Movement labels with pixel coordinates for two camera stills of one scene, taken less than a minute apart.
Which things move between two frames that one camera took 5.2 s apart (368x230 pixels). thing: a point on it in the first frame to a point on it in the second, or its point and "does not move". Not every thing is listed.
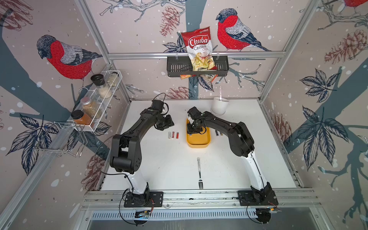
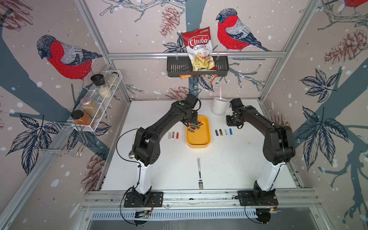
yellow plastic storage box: (197, 140) does not move
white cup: (219, 106) does not move
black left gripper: (169, 122) to (194, 120)
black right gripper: (189, 132) to (228, 123)
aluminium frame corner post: (90, 20) does not move
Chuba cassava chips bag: (200, 44) does not move
